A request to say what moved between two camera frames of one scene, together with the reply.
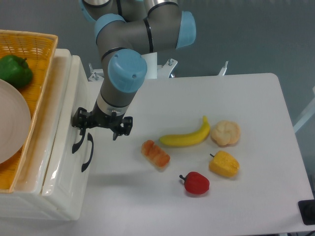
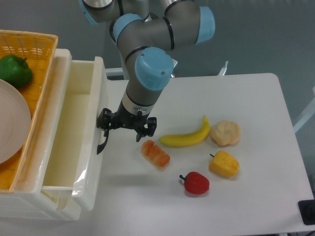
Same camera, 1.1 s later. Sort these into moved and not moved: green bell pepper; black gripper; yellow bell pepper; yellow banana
Moved: black gripper
Not moved: green bell pepper; yellow bell pepper; yellow banana
